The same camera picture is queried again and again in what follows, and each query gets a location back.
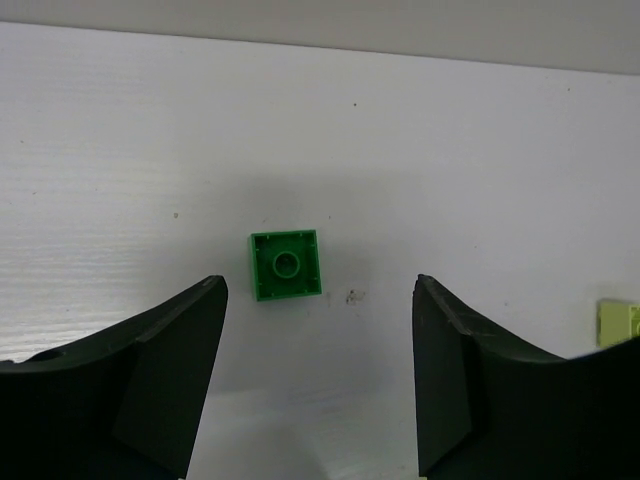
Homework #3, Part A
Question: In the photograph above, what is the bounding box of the dark green square lego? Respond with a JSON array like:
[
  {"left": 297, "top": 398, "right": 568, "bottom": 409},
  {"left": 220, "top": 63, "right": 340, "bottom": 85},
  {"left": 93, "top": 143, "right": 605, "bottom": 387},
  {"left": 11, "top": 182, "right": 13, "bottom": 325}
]
[{"left": 249, "top": 230, "right": 322, "bottom": 302}]

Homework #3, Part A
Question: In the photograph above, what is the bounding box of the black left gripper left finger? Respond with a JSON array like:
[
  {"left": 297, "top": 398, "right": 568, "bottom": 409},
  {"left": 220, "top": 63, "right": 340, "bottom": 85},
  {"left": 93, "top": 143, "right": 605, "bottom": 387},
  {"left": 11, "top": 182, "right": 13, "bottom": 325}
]
[{"left": 1, "top": 275, "right": 228, "bottom": 479}]

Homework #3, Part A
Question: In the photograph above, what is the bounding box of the lone pale lime lego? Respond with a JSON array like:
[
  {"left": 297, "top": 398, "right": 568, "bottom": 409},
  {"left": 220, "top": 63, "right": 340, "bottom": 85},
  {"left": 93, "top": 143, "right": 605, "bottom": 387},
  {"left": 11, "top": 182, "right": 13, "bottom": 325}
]
[{"left": 596, "top": 299, "right": 639, "bottom": 348}]

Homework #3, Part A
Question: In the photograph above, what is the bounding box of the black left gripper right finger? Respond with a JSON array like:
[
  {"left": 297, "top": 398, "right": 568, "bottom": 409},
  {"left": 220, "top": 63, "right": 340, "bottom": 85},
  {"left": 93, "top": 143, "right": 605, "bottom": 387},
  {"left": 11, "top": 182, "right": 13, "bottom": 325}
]
[{"left": 412, "top": 275, "right": 639, "bottom": 479}]

